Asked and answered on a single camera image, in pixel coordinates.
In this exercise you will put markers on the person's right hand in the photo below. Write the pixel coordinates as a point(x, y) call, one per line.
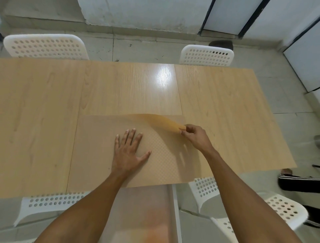
point(198, 137)

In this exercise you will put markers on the person's left hand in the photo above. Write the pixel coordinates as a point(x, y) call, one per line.
point(126, 157)

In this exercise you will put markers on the person's right thumb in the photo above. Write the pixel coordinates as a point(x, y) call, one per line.
point(186, 134)

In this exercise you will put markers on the person's left thumb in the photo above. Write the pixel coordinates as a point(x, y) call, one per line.
point(145, 156)

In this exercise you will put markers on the person's left little finger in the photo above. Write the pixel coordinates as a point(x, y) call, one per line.
point(117, 142)

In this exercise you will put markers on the person's left middle finger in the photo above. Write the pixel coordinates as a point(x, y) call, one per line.
point(132, 139)

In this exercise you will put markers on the beige textured adhesive sheet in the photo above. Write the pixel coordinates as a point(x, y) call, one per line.
point(100, 155)

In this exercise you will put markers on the person's right forearm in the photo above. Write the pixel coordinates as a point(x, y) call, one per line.
point(245, 200)

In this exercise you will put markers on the person's left forearm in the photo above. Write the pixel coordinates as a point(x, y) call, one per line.
point(82, 210)

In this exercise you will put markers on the white table leg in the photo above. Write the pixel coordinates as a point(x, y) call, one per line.
point(175, 215)

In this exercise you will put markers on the white perforated plastic chair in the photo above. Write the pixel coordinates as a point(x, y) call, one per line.
point(285, 207)
point(50, 201)
point(206, 56)
point(46, 47)

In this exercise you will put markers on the dark round stool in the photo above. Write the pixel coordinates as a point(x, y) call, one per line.
point(222, 44)

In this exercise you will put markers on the large white board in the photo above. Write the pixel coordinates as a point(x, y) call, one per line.
point(145, 13)

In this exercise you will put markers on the white black-edged panel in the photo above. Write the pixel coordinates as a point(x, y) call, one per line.
point(282, 20)
point(231, 15)
point(303, 65)

